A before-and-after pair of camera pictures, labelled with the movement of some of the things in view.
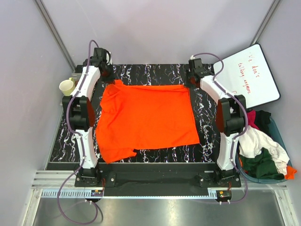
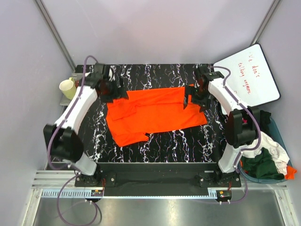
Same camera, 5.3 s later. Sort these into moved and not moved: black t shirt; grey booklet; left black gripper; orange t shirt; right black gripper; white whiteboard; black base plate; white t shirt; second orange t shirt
Moved: orange t shirt; left black gripper; right black gripper
Not moved: second orange t shirt; grey booklet; black t shirt; white whiteboard; black base plate; white t shirt
